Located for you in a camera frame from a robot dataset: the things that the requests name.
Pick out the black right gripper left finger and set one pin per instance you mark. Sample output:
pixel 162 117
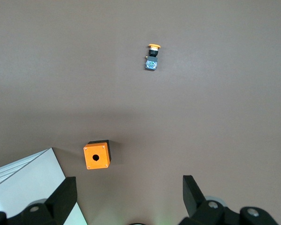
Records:
pixel 61 201

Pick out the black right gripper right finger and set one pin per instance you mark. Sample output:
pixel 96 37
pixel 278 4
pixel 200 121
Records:
pixel 194 201

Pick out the white drawer cabinet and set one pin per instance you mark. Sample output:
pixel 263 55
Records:
pixel 25 182

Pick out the yellow mushroom push button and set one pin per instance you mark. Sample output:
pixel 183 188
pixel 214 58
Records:
pixel 151 64

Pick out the orange button enclosure box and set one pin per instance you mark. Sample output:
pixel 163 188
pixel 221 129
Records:
pixel 90 153

